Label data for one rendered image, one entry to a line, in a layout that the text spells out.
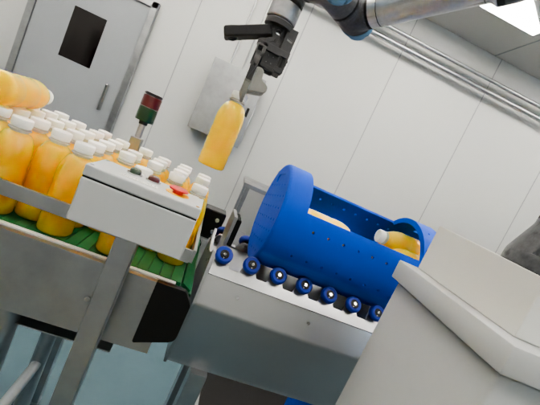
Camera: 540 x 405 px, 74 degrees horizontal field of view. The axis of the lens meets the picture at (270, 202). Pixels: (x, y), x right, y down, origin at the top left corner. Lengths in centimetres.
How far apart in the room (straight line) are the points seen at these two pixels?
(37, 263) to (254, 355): 56
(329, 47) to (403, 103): 110
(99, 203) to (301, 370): 70
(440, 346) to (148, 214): 51
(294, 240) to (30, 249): 55
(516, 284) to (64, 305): 80
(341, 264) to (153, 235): 48
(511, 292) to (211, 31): 415
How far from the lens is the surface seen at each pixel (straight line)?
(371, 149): 454
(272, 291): 93
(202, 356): 105
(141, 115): 131
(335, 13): 96
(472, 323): 59
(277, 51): 93
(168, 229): 64
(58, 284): 85
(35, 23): 494
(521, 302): 60
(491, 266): 66
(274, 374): 109
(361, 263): 94
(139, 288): 81
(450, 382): 62
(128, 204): 64
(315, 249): 89
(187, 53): 443
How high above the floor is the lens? 123
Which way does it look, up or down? 7 degrees down
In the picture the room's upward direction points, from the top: 24 degrees clockwise
